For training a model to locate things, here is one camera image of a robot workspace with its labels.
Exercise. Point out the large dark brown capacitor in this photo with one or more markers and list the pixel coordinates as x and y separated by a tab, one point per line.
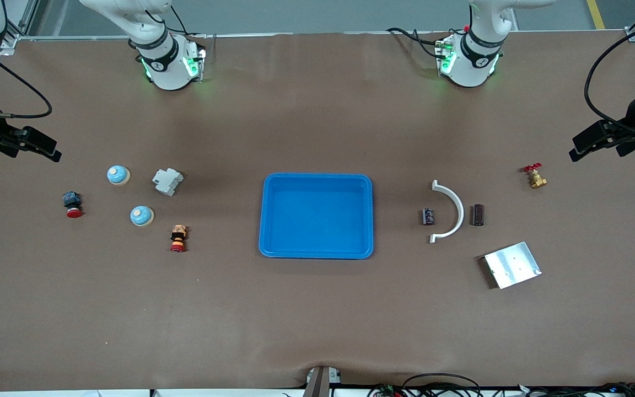
478	214

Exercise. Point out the blue plastic tray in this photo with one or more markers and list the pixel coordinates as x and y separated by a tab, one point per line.
317	220

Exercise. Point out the white curved plastic bracket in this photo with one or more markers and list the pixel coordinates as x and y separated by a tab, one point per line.
459	212

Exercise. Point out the blue desk bell cream button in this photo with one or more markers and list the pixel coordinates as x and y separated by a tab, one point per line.
118	175
141	215

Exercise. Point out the green lit base connector panel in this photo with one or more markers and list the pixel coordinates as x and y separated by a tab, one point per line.
193	65
445	55

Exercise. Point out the red pushbutton black body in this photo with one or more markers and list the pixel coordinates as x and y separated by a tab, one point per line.
72	201

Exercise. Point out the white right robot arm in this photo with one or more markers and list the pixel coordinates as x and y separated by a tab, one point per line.
163	66

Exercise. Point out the silver metal plate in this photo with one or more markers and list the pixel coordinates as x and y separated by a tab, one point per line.
513	264

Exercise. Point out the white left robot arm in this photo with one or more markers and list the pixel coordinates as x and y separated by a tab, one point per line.
469	60

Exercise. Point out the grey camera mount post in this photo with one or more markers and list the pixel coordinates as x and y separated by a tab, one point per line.
317	383

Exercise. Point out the emergency stop button orange body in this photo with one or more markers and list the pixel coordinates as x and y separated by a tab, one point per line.
178	237

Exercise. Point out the white circuit breaker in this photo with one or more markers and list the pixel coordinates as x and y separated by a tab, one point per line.
167	181

